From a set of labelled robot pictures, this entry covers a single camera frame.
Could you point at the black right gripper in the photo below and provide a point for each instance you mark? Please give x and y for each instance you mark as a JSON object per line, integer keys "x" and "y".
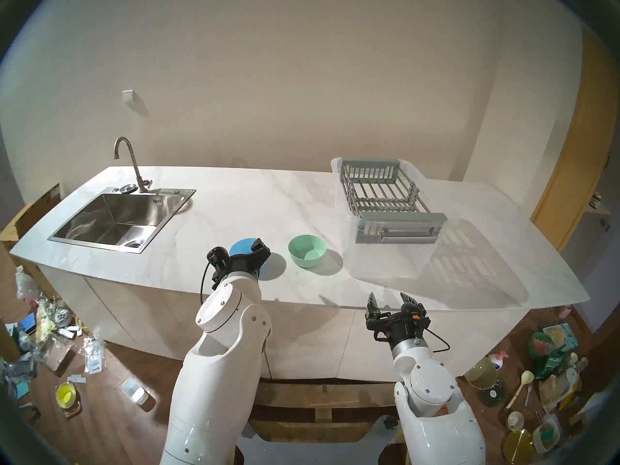
{"x": 397, "y": 328}

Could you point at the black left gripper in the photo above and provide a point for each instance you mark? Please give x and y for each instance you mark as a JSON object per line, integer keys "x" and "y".
{"x": 242, "y": 263}

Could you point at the blue plastic bowl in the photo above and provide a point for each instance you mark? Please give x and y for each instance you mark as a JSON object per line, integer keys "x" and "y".
{"x": 240, "y": 247}

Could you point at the green plastic bowl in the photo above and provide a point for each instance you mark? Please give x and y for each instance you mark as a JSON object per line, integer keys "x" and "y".
{"x": 307, "y": 252}

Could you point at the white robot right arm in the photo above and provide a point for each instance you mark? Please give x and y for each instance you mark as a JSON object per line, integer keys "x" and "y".
{"x": 431, "y": 396}

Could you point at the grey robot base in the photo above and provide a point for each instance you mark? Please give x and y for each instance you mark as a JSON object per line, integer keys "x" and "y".
{"x": 310, "y": 452}

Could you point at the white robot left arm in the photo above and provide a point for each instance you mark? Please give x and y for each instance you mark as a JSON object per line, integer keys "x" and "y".
{"x": 213, "y": 372}

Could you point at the grey dish drying rack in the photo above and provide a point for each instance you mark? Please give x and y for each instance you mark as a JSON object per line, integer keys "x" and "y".
{"x": 402, "y": 224}

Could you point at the round yellow plate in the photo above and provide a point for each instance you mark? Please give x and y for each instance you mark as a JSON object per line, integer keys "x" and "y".
{"x": 518, "y": 447}

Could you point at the yellow bowl clear container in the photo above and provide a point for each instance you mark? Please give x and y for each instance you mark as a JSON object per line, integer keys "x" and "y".
{"x": 67, "y": 395}

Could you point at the clear plastic storage bin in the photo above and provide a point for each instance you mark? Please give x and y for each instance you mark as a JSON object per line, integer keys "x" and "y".
{"x": 387, "y": 263}

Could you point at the white kitchen counter cabinet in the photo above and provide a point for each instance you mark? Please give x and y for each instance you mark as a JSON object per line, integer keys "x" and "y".
{"x": 310, "y": 338}

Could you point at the yellow glass lid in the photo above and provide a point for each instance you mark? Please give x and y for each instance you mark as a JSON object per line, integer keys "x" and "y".
{"x": 480, "y": 373}

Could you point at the white lotion pump bottle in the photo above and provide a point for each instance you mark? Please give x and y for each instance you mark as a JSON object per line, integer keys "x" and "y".
{"x": 496, "y": 361}

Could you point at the dark glass lid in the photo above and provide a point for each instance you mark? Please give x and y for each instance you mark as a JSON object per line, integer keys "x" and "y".
{"x": 493, "y": 395}

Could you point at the steel gooseneck faucet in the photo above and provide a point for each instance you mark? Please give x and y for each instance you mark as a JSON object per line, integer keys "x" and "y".
{"x": 135, "y": 163}

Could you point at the stainless steel sink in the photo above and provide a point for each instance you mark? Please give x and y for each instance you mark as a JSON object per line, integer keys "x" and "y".
{"x": 111, "y": 219}

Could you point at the cream plastic spoon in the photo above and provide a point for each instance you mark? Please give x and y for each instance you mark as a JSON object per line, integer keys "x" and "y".
{"x": 526, "y": 377}

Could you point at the small white spoon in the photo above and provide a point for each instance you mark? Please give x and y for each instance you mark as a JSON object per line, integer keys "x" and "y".
{"x": 528, "y": 394}

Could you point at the green snack bag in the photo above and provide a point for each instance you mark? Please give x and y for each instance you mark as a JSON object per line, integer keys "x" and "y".
{"x": 547, "y": 360}

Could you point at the small white cup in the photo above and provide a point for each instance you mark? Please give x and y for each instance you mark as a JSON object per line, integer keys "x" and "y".
{"x": 515, "y": 420}

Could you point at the teal food box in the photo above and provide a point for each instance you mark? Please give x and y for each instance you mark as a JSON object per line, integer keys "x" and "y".
{"x": 559, "y": 334}

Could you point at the small white plastic container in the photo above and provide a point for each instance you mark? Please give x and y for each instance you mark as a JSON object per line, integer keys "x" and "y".
{"x": 133, "y": 390}

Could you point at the clear plastic packet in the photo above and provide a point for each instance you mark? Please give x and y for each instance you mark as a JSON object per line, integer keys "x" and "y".
{"x": 94, "y": 357}

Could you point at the white container green sponge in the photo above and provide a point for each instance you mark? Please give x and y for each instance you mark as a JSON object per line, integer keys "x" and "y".
{"x": 546, "y": 434}

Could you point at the wooden door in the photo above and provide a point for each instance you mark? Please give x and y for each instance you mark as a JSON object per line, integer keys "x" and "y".
{"x": 576, "y": 178}

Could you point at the cardboard box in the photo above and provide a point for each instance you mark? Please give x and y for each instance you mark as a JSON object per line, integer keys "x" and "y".
{"x": 34, "y": 217}

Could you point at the white crumpled plastic bag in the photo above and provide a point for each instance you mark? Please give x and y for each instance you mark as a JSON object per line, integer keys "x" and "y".
{"x": 26, "y": 285}

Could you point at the blue box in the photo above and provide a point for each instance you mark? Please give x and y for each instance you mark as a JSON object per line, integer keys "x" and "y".
{"x": 28, "y": 323}

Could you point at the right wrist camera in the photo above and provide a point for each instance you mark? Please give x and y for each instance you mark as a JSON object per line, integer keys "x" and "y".
{"x": 410, "y": 314}

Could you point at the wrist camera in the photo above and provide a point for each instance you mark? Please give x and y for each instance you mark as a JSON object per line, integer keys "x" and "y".
{"x": 410, "y": 314}
{"x": 219, "y": 260}

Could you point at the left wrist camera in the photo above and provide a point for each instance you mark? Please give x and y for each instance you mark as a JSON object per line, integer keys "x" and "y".
{"x": 219, "y": 260}

